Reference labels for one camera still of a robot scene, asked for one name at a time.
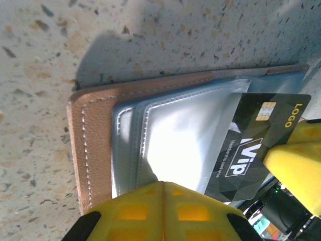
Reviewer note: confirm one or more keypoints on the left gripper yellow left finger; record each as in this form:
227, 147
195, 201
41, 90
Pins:
130, 216

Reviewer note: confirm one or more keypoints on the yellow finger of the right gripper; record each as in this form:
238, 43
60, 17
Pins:
309, 131
298, 170

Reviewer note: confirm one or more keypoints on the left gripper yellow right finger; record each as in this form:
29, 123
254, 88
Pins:
195, 216

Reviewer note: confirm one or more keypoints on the black VIP card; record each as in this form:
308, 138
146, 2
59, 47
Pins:
250, 140

